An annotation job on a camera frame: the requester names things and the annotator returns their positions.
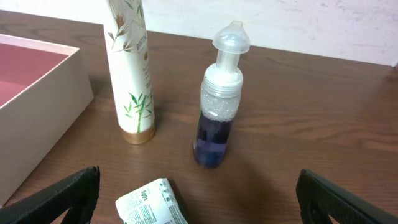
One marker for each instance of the white box with pink interior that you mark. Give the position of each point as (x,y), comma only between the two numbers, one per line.
(44,89)

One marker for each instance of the white and green soap packet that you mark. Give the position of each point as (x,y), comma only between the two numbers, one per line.
(152,203)

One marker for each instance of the clear pump bottle blue liquid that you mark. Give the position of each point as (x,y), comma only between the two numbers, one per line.
(220,95)

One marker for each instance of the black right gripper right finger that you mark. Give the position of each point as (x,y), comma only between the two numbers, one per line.
(322,201)

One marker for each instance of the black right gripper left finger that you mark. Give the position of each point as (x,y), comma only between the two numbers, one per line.
(76,196)

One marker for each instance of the white bamboo print tube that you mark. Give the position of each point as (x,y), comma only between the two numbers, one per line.
(128,58)

